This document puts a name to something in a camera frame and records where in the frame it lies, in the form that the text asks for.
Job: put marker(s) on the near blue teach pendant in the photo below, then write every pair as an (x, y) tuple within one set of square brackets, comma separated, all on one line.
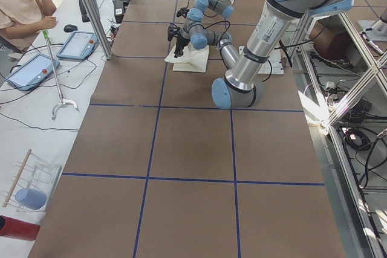
[(31, 74)]

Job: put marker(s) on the black keyboard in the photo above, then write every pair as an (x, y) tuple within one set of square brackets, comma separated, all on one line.
[(83, 11)]

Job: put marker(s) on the far blue teach pendant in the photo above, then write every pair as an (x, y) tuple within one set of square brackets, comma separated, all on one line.
[(78, 46)]

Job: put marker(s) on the blue teach pendant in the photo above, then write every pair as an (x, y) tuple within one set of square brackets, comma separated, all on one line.
[(31, 74), (78, 46)]

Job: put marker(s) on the cream long-sleeve cat shirt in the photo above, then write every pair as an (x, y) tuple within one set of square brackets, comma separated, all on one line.
[(193, 60)]

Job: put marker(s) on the aluminium frame post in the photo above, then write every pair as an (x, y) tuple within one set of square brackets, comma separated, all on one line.
[(98, 28)]

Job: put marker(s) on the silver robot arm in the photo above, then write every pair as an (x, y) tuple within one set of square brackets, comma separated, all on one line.
[(241, 87), (224, 8)]

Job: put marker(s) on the reacher grabber tool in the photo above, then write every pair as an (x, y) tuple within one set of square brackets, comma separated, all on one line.
[(63, 102)]

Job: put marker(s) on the red bottle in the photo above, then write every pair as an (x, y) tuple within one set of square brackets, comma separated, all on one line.
[(18, 229)]

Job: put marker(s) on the black computer mouse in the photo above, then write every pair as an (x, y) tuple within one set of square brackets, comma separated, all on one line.
[(70, 28)]

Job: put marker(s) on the clear acrylic rack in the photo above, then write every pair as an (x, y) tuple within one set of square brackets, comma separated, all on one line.
[(38, 174)]

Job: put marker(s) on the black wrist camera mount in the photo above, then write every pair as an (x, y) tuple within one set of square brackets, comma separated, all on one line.
[(172, 31), (182, 12)]

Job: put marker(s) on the blue cup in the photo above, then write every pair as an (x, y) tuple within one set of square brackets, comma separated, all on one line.
[(31, 198)]

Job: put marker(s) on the person in beige shirt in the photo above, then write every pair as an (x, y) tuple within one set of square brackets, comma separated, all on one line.
[(23, 20)]

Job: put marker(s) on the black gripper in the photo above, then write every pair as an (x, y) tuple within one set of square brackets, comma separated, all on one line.
[(181, 40)]

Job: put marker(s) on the white camera mast pedestal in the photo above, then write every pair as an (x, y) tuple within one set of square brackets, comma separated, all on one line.
[(273, 64)]

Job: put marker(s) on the wooden stick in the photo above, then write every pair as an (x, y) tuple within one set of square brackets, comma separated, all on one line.
[(16, 179)]

